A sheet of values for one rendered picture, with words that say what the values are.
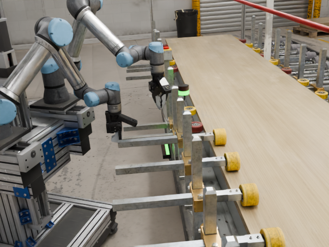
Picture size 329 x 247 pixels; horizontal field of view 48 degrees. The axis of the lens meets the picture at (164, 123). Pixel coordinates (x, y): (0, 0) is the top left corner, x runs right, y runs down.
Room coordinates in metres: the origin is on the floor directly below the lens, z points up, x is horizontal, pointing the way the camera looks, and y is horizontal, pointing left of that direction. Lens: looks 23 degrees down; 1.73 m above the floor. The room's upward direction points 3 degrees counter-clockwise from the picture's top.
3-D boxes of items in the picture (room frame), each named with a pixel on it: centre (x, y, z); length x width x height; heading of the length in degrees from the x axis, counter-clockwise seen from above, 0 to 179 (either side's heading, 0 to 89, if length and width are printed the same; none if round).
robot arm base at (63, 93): (2.05, 0.62, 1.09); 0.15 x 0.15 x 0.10
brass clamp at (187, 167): (1.39, -0.09, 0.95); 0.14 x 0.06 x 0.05; 3
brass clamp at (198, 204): (1.14, -0.11, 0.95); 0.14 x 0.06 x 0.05; 3
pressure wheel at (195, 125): (1.87, -0.17, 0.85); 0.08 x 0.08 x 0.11
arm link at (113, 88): (1.85, 0.26, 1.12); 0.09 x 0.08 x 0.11; 130
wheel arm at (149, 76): (3.11, 0.09, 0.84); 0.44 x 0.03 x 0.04; 93
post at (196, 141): (1.16, -0.11, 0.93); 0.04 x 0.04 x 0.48; 3
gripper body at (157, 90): (1.91, 0.02, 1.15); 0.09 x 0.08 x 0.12; 24
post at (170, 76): (2.16, -0.05, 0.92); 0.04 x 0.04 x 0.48; 3
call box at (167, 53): (2.42, -0.04, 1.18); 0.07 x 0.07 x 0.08; 3
